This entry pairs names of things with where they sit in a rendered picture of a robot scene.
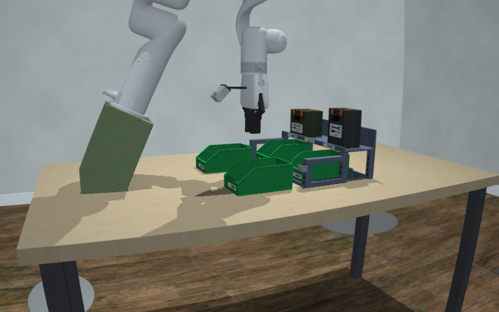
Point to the olive green tool case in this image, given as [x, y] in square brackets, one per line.
[306, 122]

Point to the black tool case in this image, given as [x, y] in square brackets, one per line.
[344, 127]

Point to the green bin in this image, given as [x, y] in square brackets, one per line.
[256, 176]
[283, 149]
[222, 157]
[319, 171]

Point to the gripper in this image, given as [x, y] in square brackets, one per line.
[252, 97]

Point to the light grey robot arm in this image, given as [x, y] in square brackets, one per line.
[165, 30]

